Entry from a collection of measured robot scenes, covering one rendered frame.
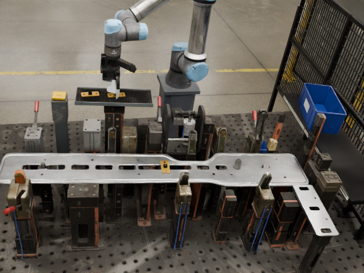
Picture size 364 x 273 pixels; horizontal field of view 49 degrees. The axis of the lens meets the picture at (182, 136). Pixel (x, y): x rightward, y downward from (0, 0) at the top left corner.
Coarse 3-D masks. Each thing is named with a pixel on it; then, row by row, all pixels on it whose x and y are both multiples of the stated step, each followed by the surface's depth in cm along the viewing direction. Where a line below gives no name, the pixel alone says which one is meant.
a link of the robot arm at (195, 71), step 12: (192, 0) 182; (204, 0) 179; (192, 12) 188; (204, 12) 184; (192, 24) 190; (204, 24) 188; (192, 36) 192; (204, 36) 192; (192, 48) 195; (204, 48) 197; (180, 60) 205; (192, 60) 197; (204, 60) 199; (192, 72) 198; (204, 72) 202
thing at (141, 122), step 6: (138, 120) 191; (144, 120) 191; (138, 126) 189; (144, 126) 189; (138, 132) 191; (144, 132) 191; (138, 138) 194; (144, 138) 194; (138, 144) 196; (144, 144) 196; (138, 150) 198; (144, 150) 199
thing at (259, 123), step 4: (260, 112) 188; (264, 112) 190; (260, 116) 190; (264, 116) 187; (260, 120) 192; (264, 120) 191; (256, 124) 193; (260, 124) 193; (264, 124) 192; (256, 128) 193; (260, 128) 194; (256, 132) 193; (260, 132) 195; (256, 136) 195; (260, 136) 196; (260, 140) 196
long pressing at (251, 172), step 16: (16, 160) 173; (32, 160) 174; (48, 160) 175; (64, 160) 177; (80, 160) 178; (96, 160) 179; (112, 160) 180; (128, 160) 182; (144, 160) 183; (160, 160) 184; (176, 160) 185; (208, 160) 188; (224, 160) 190; (256, 160) 193; (272, 160) 194; (288, 160) 196; (0, 176) 164; (32, 176) 167; (48, 176) 168; (64, 176) 169; (80, 176) 170; (96, 176) 171; (112, 176) 172; (128, 176) 173; (144, 176) 175; (160, 176) 176; (176, 176) 177; (192, 176) 178; (208, 176) 180; (224, 176) 181; (240, 176) 182; (256, 176) 184; (272, 176) 185; (288, 176) 186; (304, 176) 188
